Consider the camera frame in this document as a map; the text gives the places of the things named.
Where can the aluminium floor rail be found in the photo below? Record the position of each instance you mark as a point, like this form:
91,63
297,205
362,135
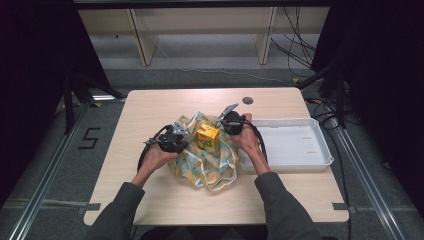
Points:
46,176
366,180

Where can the person's left hand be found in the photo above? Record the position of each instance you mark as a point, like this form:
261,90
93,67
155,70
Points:
156,158

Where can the white plastic tray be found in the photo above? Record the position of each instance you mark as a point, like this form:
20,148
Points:
293,146

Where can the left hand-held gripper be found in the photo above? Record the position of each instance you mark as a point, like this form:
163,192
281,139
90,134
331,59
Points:
171,140

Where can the black metal stand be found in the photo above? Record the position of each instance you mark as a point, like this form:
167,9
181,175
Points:
69,103
340,100

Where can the person's dark lap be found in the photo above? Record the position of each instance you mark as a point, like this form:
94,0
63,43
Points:
206,234

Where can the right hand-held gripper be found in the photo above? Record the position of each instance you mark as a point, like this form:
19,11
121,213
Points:
233,123

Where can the orange flower print cloth bag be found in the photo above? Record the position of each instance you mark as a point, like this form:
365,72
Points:
206,163

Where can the person's right hand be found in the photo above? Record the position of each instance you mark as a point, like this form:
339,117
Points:
250,140

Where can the dark curtain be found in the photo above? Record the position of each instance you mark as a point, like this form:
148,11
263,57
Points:
33,83
383,83

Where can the yellow carton box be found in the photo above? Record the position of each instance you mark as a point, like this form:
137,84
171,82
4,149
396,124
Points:
207,136

